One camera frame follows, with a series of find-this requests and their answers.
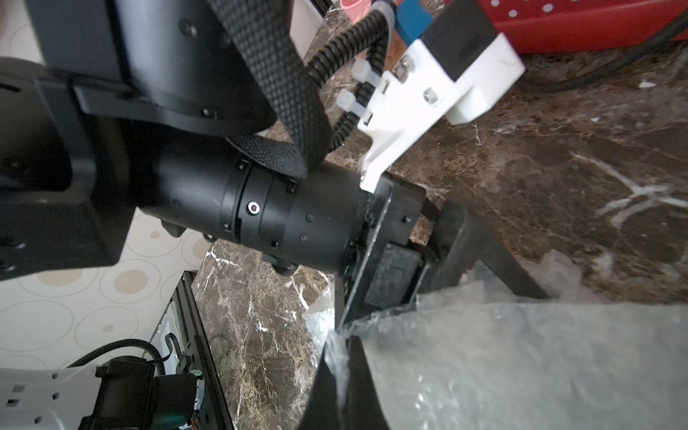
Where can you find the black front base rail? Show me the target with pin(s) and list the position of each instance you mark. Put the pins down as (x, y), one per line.
(181, 339)

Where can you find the red polka dot toaster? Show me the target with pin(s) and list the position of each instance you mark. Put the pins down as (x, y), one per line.
(540, 27)

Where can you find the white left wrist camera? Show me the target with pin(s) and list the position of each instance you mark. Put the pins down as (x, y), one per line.
(458, 68)

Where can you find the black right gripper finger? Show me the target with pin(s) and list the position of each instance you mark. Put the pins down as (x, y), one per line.
(343, 395)

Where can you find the clear bubble wrap sheet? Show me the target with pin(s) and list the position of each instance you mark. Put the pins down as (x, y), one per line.
(476, 356)

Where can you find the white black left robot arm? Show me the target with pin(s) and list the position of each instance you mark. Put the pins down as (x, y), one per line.
(203, 115)

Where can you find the pink plastic cup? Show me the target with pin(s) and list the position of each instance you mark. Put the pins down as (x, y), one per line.
(355, 8)

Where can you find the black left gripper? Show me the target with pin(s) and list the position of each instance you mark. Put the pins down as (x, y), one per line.
(388, 265)

